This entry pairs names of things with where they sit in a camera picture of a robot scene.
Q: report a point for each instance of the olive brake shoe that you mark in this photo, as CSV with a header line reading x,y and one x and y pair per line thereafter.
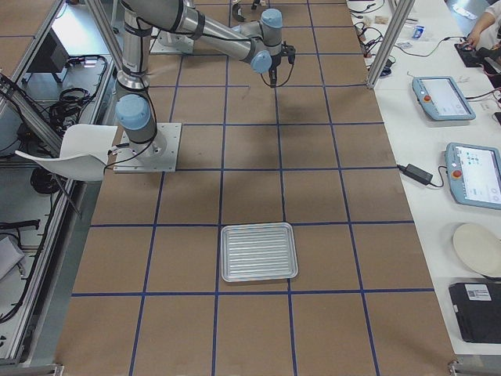
x,y
237,13

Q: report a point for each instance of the white plastic chair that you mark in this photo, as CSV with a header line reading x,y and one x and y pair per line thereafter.
x,y
83,153

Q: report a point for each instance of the teach pendant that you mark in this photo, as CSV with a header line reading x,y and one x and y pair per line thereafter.
x,y
441,99
474,174

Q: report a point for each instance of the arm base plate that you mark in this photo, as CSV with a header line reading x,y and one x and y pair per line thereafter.
x,y
161,155

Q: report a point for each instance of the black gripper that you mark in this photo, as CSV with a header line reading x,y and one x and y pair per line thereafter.
x,y
274,65

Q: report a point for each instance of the black power adapter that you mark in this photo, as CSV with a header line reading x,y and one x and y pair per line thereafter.
x,y
418,174

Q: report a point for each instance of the near teach pendant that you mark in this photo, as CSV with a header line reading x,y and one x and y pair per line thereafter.
x,y
474,174

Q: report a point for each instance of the ribbed metal tray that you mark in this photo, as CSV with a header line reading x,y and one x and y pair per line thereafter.
x,y
256,252

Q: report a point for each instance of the aluminium frame post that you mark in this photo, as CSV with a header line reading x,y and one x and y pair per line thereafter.
x,y
394,28

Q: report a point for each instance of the white round plate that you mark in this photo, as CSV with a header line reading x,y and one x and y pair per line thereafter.
x,y
478,248

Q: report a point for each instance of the black laptop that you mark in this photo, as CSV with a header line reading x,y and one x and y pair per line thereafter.
x,y
477,309

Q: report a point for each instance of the far teach pendant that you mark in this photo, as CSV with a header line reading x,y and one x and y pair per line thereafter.
x,y
441,99

